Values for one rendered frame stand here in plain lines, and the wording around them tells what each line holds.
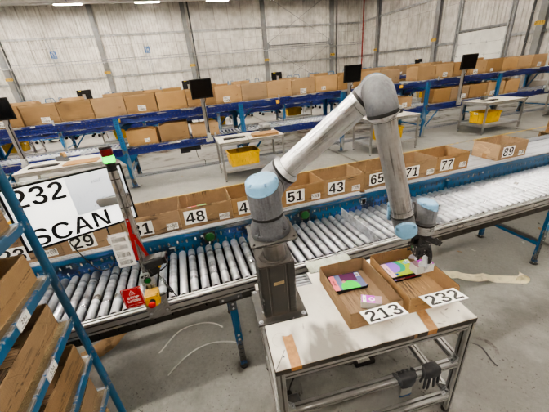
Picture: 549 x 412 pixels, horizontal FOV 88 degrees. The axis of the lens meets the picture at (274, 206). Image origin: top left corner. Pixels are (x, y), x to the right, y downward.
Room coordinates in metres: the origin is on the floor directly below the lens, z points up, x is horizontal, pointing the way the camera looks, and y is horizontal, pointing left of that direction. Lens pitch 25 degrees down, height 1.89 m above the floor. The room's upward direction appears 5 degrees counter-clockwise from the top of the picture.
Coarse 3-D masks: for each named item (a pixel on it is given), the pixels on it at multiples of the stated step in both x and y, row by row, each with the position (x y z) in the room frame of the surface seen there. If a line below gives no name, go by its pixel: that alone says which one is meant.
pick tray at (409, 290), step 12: (384, 252) 1.42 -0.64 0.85; (396, 252) 1.43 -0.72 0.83; (408, 252) 1.45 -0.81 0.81; (372, 264) 1.38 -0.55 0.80; (384, 276) 1.25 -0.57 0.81; (432, 276) 1.25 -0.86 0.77; (444, 276) 1.18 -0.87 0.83; (396, 288) 1.14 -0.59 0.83; (408, 288) 1.20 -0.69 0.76; (420, 288) 1.19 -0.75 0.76; (432, 288) 1.18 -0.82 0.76; (444, 288) 1.16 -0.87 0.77; (456, 288) 1.08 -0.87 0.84; (408, 300) 1.04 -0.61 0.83; (420, 300) 1.04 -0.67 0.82; (408, 312) 1.03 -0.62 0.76
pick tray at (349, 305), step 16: (320, 272) 1.32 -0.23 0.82; (336, 272) 1.36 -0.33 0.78; (368, 272) 1.32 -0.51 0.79; (368, 288) 1.23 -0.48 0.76; (384, 288) 1.17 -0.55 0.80; (336, 304) 1.12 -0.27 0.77; (352, 304) 1.12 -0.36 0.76; (384, 304) 1.10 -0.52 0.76; (400, 304) 1.02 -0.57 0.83; (352, 320) 0.97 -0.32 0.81
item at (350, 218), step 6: (342, 210) 2.13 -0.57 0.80; (342, 216) 2.13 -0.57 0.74; (348, 216) 2.04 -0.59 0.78; (354, 222) 1.96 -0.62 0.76; (360, 222) 1.88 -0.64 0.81; (360, 228) 1.87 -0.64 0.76; (366, 228) 1.81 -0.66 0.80; (366, 234) 1.80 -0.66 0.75; (372, 234) 1.74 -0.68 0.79; (372, 240) 1.73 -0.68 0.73
